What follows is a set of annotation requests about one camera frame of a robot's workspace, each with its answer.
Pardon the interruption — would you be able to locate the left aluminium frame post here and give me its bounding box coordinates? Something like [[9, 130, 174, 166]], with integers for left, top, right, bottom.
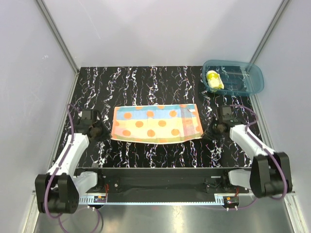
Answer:
[[35, 0, 80, 75]]

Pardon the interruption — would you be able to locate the yellow crocodile towel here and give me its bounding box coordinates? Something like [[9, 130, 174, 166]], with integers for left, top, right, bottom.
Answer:
[[206, 70, 224, 90]]

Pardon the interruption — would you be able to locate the aluminium rail with slots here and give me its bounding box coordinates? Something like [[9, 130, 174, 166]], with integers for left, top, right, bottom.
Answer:
[[31, 176, 296, 207]]

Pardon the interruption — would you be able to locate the blue transparent plastic bin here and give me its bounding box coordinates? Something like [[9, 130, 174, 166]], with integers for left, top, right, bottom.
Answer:
[[202, 60, 264, 97]]

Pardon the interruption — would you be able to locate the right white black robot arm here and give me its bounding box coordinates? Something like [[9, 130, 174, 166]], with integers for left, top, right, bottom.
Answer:
[[201, 104, 293, 200]]

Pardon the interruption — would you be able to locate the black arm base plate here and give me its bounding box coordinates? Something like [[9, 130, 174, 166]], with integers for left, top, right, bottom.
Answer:
[[75, 167, 251, 205]]

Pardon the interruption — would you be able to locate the right aluminium frame post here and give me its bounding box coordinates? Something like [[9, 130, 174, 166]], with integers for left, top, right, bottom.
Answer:
[[249, 0, 291, 64]]

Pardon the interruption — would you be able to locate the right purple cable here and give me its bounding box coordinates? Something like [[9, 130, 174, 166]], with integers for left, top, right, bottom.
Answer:
[[201, 104, 287, 209]]

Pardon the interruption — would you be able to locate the aluminium frame post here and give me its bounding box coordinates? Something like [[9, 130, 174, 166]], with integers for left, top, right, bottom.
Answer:
[[35, 0, 80, 75], [249, 0, 291, 64]]

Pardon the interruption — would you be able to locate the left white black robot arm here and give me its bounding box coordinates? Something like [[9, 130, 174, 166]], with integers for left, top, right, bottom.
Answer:
[[35, 109, 111, 218]]

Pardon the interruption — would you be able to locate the orange blue patterned towel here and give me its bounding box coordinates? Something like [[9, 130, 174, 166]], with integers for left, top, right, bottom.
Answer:
[[111, 104, 204, 144]]

